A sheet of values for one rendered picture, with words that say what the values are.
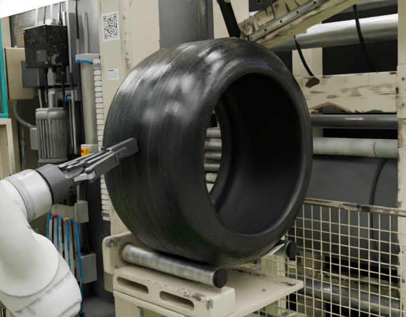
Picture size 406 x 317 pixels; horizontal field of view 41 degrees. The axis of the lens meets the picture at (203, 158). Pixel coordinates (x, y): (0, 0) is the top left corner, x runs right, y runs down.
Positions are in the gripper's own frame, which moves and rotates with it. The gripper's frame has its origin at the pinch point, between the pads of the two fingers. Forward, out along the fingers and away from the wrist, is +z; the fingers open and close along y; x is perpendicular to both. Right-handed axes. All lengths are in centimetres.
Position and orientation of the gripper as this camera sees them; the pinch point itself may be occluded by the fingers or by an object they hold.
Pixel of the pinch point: (122, 150)
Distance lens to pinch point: 116.9
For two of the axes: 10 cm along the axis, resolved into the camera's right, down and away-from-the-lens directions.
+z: 6.6, -3.7, 6.6
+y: -7.2, -0.5, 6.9
